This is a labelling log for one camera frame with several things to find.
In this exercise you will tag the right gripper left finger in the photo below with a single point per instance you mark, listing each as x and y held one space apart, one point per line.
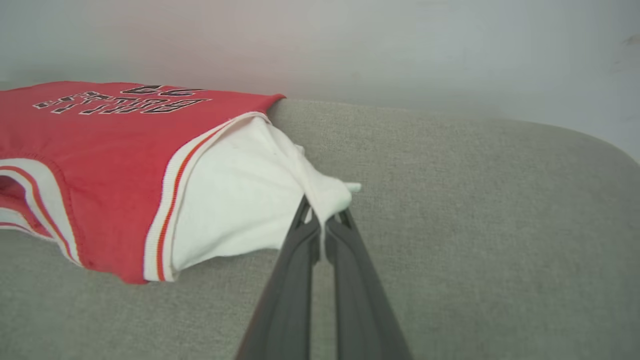
285 310

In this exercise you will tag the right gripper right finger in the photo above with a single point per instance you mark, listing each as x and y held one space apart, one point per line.
362 310

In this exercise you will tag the red and white jersey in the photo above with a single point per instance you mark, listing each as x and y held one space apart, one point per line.
115 175

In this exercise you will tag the grey fabric sofa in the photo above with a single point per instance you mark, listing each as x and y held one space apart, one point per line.
475 225

